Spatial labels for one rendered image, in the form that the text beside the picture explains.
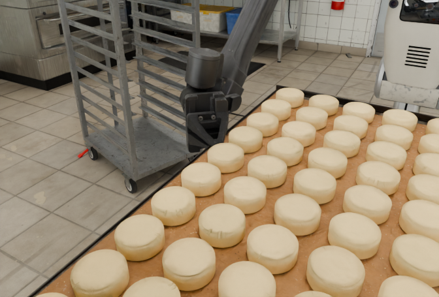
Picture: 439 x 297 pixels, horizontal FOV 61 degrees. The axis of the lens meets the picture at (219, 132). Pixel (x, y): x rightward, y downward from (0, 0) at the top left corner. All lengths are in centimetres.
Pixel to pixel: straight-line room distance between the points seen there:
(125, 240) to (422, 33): 107
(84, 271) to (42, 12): 349
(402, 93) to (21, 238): 177
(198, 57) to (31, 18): 313
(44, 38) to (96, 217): 210
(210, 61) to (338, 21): 440
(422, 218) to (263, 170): 18
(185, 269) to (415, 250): 22
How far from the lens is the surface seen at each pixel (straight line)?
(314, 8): 506
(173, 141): 237
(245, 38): 76
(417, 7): 126
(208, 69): 66
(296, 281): 38
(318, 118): 61
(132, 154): 200
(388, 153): 54
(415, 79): 130
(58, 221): 212
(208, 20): 497
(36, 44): 376
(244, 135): 54
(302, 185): 45
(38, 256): 196
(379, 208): 44
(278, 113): 62
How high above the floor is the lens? 128
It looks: 27 degrees down
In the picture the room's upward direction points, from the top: straight up
